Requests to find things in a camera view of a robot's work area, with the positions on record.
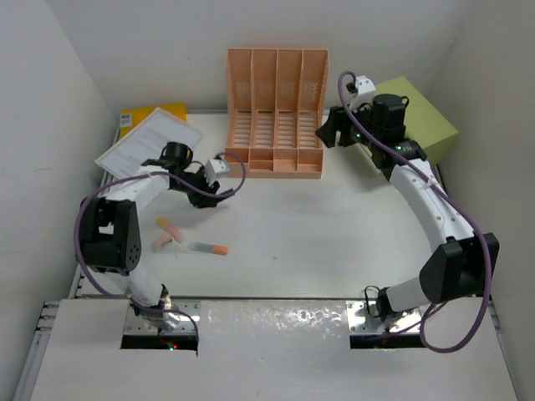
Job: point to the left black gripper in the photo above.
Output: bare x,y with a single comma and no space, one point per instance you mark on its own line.
201,201

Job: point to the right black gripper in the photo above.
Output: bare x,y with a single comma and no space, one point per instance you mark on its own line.
327,132

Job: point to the orange capped grey highlighter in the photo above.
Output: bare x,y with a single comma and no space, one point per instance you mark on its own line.
208,248

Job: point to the green drawer cabinet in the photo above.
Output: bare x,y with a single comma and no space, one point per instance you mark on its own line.
423,121

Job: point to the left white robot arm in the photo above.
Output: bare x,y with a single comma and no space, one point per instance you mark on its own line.
107,233

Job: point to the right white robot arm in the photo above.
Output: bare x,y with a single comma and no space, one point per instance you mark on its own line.
460,262

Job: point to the yellow capped pink highlighter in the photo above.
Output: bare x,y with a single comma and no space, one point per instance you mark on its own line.
170,232

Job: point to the pink desktop file organizer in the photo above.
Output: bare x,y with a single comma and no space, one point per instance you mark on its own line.
275,103

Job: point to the clear mesh document pouch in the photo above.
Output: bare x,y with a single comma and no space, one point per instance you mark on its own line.
146,141

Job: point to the yellow folder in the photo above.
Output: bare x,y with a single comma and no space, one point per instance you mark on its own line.
129,118

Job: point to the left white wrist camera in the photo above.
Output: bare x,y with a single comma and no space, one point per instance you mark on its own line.
215,169

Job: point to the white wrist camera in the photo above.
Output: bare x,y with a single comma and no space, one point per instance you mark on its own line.
215,169
362,89

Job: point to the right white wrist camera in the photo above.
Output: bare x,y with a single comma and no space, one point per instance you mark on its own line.
362,89

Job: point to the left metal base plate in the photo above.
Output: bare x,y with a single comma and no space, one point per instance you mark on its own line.
144,323

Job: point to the metal base plate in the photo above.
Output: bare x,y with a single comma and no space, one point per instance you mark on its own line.
144,323
362,321

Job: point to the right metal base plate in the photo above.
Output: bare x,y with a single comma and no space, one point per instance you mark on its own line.
362,321

